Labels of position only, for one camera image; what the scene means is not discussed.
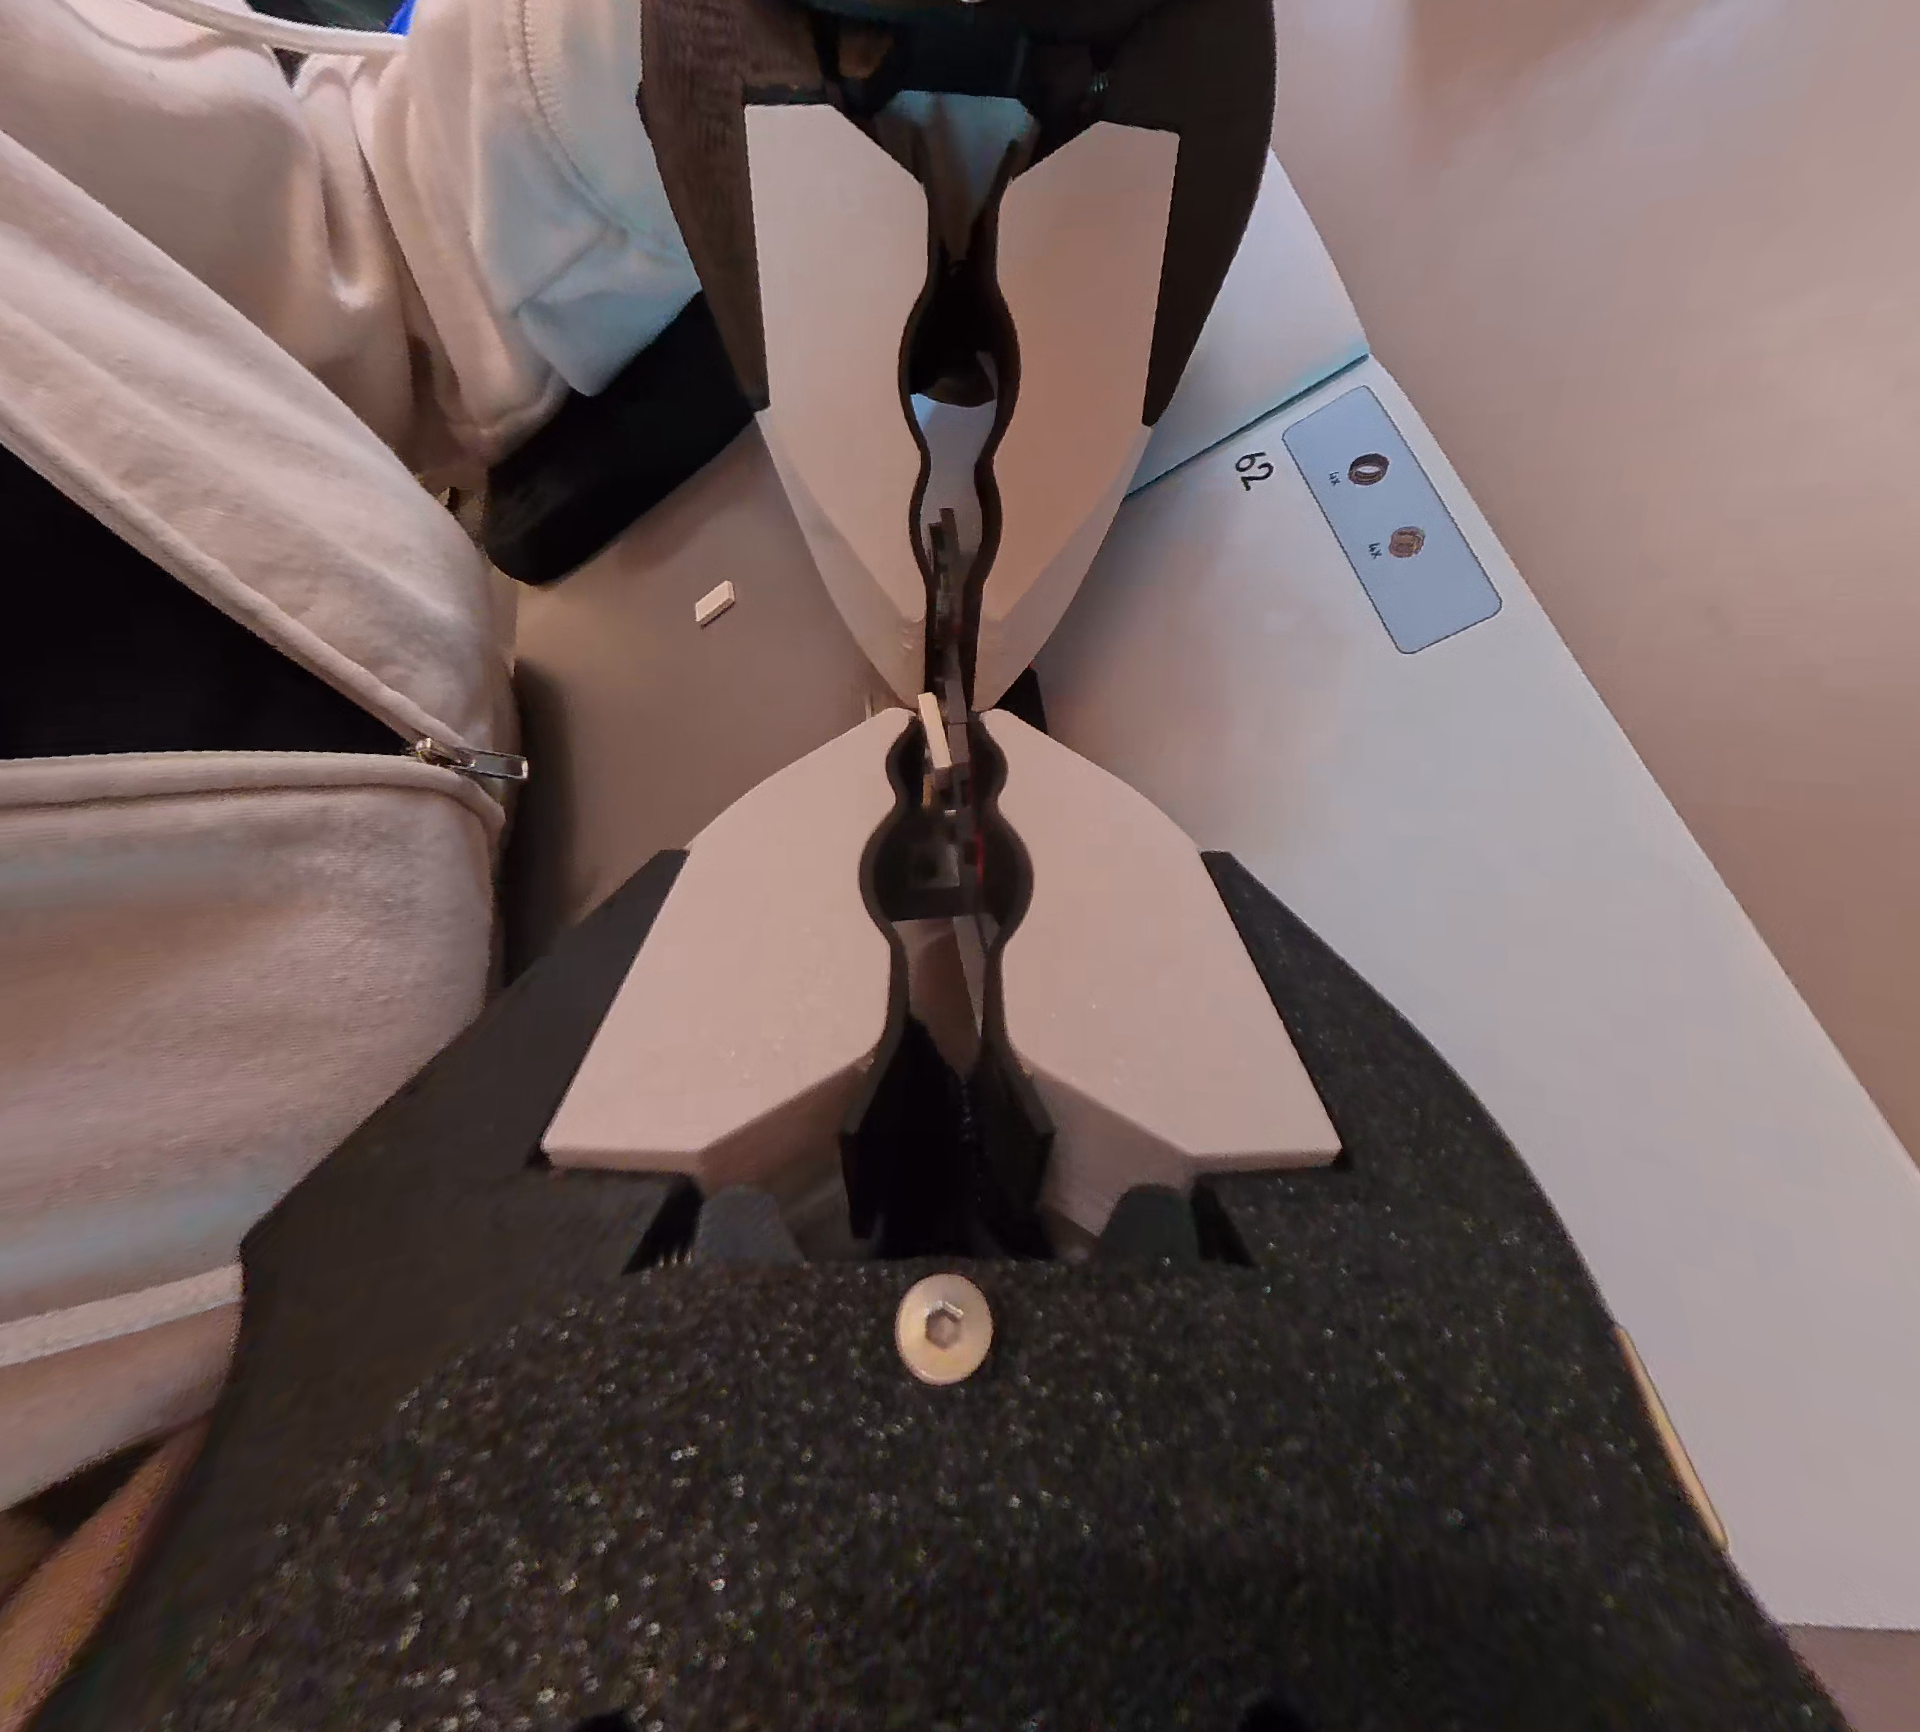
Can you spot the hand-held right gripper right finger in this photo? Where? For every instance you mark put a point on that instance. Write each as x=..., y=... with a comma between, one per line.
x=1157, y=982

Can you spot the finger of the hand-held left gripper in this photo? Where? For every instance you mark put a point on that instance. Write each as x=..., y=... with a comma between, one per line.
x=1085, y=338
x=831, y=338

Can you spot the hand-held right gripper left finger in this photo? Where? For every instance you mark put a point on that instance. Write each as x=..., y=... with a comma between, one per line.
x=735, y=982

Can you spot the grey lego vehicle model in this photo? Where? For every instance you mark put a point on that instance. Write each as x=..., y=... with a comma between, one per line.
x=950, y=607

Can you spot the small tan lego piece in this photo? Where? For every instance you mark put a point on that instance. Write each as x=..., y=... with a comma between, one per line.
x=933, y=753

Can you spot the person's left forearm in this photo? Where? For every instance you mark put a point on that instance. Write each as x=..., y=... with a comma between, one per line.
x=498, y=143

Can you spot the open lego instruction booklet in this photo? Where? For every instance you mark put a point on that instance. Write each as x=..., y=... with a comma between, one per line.
x=1348, y=865

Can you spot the small tan lego tile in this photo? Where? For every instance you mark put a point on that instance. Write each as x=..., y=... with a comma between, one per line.
x=715, y=605

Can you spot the black chair armrest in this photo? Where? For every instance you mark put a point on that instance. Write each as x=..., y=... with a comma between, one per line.
x=630, y=471

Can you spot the person's torso in cream hoodie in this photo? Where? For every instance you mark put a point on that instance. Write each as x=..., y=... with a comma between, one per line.
x=226, y=1013

